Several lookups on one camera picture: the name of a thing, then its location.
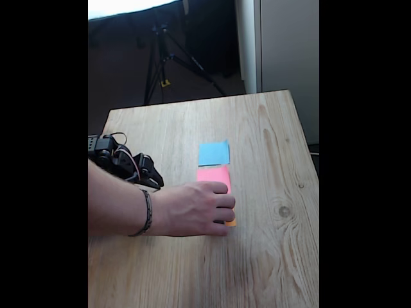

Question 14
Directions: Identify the person's hand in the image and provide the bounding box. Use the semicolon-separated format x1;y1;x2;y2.
150;180;236;238

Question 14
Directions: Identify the pink paper sheet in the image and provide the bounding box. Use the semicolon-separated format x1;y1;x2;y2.
196;165;232;195

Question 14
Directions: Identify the blue paper sheet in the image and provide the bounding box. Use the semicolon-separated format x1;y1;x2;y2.
198;139;231;167

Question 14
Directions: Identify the orange paper sheet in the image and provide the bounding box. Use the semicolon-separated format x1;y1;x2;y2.
224;207;238;228

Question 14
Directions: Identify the black tripod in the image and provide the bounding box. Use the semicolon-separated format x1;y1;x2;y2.
143;19;229;105

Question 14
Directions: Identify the bright white panel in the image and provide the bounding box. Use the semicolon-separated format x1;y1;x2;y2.
88;0;180;20

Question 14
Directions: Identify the white cabinet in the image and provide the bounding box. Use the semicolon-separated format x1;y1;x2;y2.
234;0;320;145

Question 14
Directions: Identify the dark wrist bracelet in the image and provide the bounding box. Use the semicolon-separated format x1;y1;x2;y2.
128;189;153;237

